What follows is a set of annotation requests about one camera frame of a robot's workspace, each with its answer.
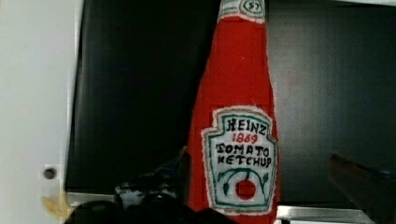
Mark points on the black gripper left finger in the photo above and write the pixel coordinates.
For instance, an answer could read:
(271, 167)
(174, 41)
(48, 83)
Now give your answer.
(171, 179)

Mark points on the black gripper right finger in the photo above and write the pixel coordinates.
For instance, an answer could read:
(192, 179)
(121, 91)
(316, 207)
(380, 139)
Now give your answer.
(373, 192)

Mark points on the red plush ketchup bottle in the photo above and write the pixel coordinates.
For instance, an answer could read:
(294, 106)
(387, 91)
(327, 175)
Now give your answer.
(233, 139)

